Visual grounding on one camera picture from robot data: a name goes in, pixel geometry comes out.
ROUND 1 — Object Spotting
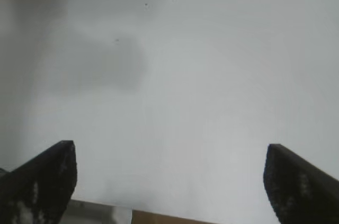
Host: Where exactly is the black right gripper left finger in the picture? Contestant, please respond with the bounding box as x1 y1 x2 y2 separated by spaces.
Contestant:
0 140 78 224

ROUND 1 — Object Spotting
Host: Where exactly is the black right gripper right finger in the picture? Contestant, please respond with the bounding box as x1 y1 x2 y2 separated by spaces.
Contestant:
262 143 339 224

